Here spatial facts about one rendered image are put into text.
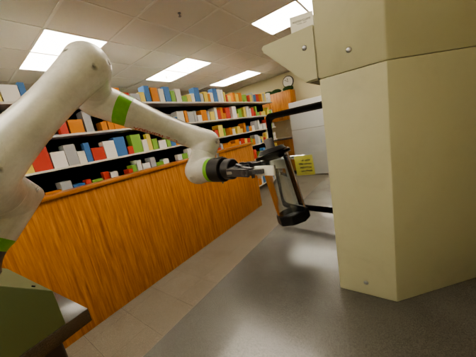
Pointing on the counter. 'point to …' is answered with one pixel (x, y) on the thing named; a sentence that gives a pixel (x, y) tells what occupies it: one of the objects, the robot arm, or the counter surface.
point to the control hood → (297, 54)
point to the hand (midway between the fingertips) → (275, 166)
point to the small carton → (301, 21)
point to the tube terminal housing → (400, 141)
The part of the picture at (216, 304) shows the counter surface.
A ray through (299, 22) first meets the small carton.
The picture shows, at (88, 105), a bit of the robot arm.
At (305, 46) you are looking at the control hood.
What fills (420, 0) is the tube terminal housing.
